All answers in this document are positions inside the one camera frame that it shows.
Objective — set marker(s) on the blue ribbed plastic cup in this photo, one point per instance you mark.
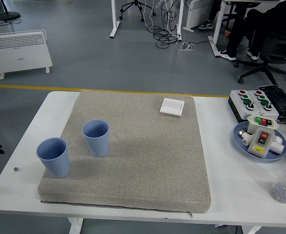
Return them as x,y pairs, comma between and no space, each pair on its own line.
57,163
97,146

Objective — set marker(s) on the white push-button control box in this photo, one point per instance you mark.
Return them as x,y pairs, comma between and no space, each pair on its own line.
272,113
241,104

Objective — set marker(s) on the small brown cup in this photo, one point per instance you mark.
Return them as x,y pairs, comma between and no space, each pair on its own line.
228,33

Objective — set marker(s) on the white electric panel heater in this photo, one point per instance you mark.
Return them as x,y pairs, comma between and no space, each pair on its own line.
18,51

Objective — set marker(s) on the black round floor stand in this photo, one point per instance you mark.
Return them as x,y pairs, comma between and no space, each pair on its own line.
8,15

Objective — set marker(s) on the grey-brown cushion mat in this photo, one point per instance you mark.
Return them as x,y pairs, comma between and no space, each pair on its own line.
145,158

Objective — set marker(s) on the white desk leg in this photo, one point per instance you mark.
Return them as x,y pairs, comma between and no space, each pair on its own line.
114,22
180,22

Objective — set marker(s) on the black chair wheel base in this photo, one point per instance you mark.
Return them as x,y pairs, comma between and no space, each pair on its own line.
135,4

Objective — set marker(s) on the white table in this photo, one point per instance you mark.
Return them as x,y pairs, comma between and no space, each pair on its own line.
230,182

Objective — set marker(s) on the white heater with feet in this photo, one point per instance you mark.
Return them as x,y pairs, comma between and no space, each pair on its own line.
198,12

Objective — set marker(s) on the person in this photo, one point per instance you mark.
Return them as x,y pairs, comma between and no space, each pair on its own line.
207,24
240,29

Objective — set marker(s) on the white desk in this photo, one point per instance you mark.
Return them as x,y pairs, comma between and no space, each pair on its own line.
217,36

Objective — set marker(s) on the white pipe fitting metal end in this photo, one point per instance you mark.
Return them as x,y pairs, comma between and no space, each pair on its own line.
246,140

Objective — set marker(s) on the blue plate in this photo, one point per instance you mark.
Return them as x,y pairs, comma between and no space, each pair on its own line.
274,158

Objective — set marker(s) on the white pipe tee fitting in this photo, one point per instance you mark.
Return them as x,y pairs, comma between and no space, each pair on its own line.
278,146

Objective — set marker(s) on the black tool case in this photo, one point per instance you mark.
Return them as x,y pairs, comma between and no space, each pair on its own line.
282,100

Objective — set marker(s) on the clear screw bottle red cap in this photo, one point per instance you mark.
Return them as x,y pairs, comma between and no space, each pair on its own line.
284,185

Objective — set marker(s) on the black office chair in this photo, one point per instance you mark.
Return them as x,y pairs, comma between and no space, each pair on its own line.
279,48

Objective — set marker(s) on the white wall switch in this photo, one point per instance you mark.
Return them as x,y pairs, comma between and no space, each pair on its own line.
172,106

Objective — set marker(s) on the beige green-red button switch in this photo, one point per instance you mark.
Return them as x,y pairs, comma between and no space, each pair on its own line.
252,125

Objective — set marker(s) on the grey red-black button switch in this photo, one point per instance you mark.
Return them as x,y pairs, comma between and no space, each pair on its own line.
259,146

